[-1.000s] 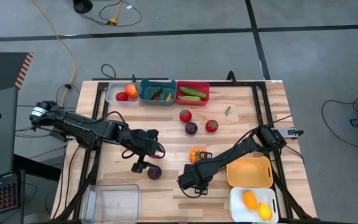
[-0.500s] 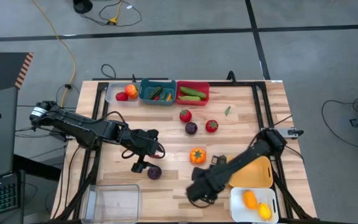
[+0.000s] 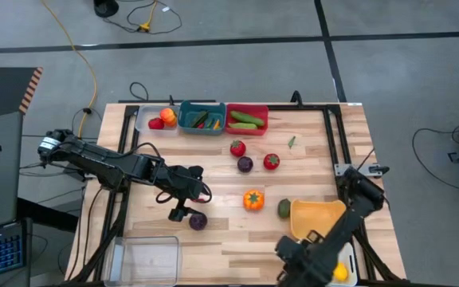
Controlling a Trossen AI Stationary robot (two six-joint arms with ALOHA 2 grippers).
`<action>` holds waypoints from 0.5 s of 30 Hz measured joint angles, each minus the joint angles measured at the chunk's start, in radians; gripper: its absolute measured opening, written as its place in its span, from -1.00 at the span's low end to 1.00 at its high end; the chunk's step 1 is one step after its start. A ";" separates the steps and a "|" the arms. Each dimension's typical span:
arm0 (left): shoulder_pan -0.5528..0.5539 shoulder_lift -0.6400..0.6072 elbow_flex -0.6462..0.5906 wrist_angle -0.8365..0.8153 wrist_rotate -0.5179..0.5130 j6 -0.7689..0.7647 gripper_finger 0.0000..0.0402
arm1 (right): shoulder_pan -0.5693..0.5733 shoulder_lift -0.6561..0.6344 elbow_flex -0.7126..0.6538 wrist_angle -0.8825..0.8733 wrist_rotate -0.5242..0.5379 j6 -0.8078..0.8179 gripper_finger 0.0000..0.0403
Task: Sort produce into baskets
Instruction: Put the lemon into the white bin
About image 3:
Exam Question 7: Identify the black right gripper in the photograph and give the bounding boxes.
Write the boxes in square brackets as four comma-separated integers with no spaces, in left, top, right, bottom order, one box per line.
[275,230,335,287]

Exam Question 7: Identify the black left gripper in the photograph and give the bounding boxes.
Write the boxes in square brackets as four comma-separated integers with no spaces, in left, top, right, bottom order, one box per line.
[161,164,213,223]

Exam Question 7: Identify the yellow toy lemon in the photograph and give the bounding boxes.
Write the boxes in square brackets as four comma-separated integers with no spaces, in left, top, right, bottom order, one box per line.
[332,261,350,282]

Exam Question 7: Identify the red toy tomato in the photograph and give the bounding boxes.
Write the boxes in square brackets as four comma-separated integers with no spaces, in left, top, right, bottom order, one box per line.
[147,117,166,131]
[263,152,281,171]
[229,140,247,158]

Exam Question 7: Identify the dark green toy cucumber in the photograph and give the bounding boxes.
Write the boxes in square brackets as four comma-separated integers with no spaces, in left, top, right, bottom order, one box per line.
[190,110,210,129]

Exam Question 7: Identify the orange-red toy peach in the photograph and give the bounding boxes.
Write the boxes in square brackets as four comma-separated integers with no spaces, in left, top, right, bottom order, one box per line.
[159,107,178,128]

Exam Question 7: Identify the orange toy bell pepper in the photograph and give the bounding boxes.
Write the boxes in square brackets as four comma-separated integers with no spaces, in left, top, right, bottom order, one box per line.
[243,189,265,212]

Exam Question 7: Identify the light green toy cucumber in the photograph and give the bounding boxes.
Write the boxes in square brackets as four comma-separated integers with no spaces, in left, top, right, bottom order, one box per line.
[227,121,259,131]

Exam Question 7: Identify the large green toy cucumber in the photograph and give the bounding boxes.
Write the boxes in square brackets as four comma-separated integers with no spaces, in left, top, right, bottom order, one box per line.
[229,110,266,128]

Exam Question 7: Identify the orange plastic basket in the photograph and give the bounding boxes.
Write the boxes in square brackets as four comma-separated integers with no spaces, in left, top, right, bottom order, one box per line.
[289,199,348,241]

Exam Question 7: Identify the green toy avocado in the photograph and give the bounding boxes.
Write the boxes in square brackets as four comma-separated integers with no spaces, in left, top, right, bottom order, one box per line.
[277,198,292,220]

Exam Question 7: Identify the translucent white plastic basket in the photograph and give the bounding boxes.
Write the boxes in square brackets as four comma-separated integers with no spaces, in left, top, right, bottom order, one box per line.
[135,104,181,137]

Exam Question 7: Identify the teal plastic basket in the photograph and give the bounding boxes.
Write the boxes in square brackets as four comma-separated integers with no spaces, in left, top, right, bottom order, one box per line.
[178,100,227,136]

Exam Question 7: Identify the clear plastic bin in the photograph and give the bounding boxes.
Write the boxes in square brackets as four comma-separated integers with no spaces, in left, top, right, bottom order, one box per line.
[104,235,180,287]

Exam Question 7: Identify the red plastic basket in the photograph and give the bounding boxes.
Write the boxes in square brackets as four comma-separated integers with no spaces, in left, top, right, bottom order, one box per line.
[225,103,269,136]

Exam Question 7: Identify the black floor beam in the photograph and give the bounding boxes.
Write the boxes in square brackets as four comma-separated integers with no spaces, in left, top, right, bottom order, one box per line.
[16,197,80,234]

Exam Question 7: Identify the black round stand base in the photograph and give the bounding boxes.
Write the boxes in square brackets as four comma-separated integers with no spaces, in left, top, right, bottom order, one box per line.
[92,0,120,18]

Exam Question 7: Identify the black mat striped edge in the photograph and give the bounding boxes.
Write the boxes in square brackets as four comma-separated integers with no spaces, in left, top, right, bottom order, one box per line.
[0,66,44,122]

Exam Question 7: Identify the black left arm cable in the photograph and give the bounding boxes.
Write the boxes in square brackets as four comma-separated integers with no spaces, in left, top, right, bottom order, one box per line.
[127,142,214,205]

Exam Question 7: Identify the black looped cable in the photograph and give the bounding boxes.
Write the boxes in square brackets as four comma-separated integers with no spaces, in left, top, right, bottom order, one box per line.
[128,81,150,103]

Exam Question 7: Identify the yellow floor cable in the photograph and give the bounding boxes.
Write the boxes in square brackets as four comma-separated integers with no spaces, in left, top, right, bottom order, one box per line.
[37,0,98,139]

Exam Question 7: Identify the black metal table frame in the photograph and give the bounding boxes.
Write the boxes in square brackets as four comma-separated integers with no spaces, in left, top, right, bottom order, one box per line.
[69,95,410,287]

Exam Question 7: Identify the black floor cable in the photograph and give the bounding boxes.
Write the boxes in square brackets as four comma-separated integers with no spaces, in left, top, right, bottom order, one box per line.
[411,126,459,192]
[102,0,182,35]

